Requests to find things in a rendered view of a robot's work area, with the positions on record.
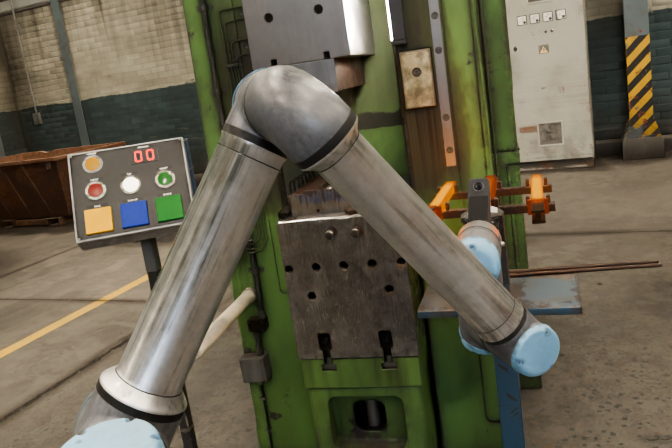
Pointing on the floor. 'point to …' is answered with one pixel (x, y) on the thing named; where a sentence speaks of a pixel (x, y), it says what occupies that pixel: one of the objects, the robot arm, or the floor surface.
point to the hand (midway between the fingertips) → (484, 207)
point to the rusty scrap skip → (39, 186)
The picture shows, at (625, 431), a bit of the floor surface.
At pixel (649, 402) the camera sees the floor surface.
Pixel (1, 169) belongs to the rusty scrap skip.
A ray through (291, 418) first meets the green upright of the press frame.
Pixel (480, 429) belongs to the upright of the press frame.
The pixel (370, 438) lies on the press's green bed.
